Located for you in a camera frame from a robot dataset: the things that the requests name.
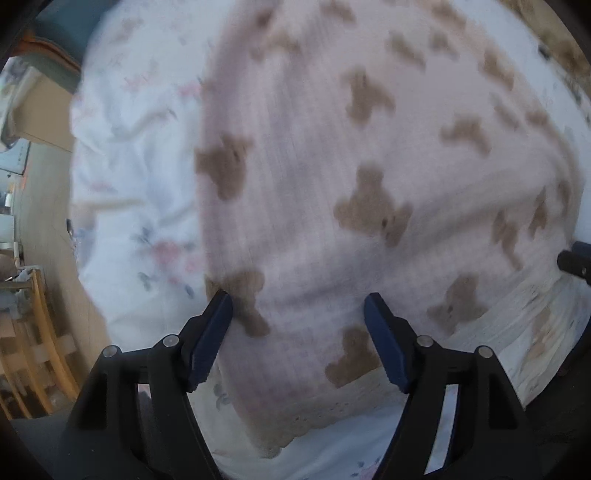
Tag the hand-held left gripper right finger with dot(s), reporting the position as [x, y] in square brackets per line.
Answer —
[387, 341]

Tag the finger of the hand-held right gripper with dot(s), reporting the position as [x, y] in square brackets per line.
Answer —
[575, 264]

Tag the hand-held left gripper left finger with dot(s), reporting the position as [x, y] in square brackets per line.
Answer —
[213, 333]

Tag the pink bear print pants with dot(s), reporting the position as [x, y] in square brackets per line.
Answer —
[369, 194]

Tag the white floral bed sheet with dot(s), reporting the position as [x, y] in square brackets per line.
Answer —
[134, 184]

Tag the wooden chair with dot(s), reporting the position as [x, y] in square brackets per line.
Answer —
[37, 350]

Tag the wooden cabinet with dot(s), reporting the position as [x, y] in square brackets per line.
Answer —
[39, 106]

